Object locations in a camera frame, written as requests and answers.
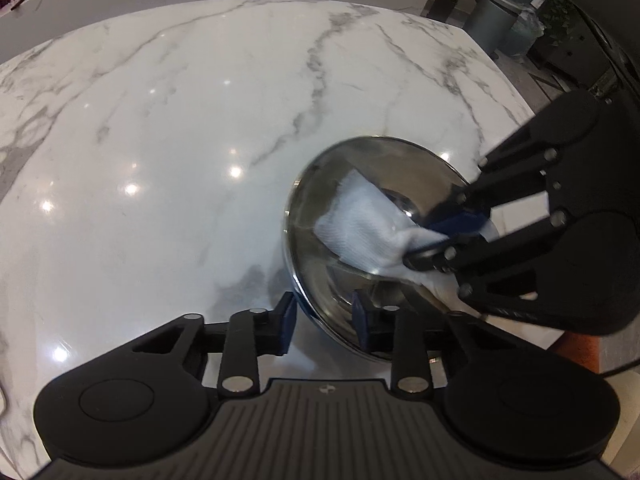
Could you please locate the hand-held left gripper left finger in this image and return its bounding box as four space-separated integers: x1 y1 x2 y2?
131 292 297 393

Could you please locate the orange seat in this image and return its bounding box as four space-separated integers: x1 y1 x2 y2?
552 331 603 377

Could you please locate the white cleaning cloth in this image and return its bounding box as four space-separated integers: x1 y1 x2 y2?
314 169 497 317

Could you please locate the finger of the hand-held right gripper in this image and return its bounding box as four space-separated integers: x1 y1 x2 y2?
402 212 571 306
427 127 563 236

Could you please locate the black chair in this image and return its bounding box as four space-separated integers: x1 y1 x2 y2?
570 0 640 101

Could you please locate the leafy green potted plant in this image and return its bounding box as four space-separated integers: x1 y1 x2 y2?
540 0 608 63

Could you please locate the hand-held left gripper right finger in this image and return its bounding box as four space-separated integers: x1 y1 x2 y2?
351 290 501 395

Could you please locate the grey trash can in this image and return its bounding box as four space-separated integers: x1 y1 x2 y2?
465 0 523 58

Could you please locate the stainless steel bowl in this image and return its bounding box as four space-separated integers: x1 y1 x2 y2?
282 135 496 361

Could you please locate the clear plastic bag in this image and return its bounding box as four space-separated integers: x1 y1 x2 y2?
510 4 545 57

